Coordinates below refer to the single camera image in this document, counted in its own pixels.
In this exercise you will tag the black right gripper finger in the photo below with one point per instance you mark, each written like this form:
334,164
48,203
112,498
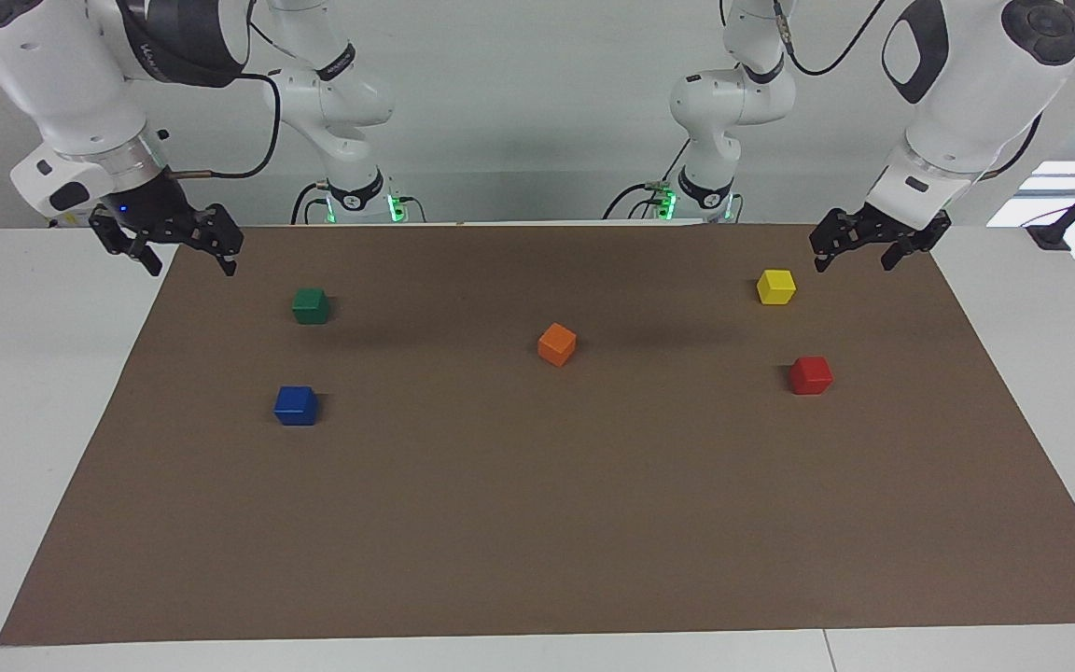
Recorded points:
149,258
228,263

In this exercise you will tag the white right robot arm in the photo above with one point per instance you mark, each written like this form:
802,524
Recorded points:
52,75

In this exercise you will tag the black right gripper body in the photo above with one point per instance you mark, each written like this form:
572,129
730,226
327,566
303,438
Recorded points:
160,219

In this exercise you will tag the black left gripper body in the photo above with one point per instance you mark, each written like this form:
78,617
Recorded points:
859,229

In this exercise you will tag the red wooden block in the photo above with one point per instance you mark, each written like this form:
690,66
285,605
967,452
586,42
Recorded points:
811,376

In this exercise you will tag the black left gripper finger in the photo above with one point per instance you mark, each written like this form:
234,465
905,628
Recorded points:
822,259
892,256

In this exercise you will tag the brown paper table mat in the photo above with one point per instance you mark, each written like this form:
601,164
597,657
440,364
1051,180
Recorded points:
537,504

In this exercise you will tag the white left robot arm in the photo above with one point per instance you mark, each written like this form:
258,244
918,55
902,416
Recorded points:
967,84

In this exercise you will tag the green wooden block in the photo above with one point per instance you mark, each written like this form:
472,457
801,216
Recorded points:
311,307

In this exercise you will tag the yellow wooden block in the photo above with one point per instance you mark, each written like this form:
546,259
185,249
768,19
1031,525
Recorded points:
776,287

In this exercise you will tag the orange wooden block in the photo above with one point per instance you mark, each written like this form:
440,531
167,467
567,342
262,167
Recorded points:
557,345

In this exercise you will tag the blue wooden block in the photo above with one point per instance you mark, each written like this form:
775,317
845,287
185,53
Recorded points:
296,407

